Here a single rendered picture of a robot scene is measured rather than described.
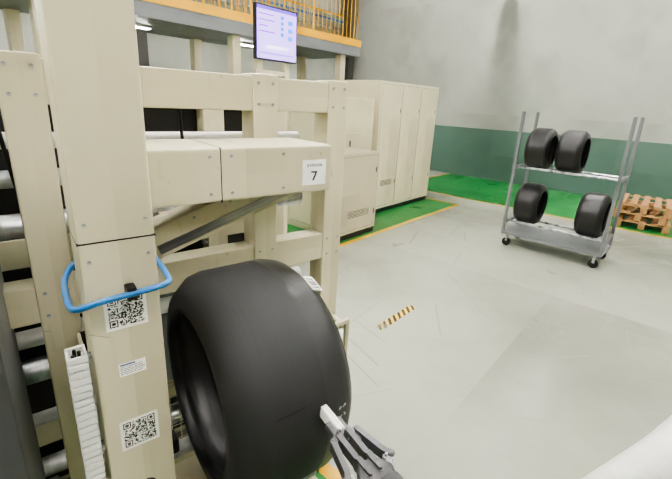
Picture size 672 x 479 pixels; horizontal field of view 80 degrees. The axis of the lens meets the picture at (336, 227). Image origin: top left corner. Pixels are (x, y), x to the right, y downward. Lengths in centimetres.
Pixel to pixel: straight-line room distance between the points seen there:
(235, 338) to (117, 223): 33
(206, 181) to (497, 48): 1177
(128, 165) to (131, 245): 15
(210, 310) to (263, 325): 13
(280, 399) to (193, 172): 60
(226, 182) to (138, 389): 55
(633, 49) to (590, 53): 83
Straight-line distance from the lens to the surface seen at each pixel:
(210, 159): 114
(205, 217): 131
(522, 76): 1228
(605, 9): 1209
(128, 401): 101
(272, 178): 123
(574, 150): 609
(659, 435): 86
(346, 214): 577
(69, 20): 81
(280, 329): 94
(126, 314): 90
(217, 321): 95
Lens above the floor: 192
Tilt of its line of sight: 17 degrees down
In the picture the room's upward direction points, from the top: 3 degrees clockwise
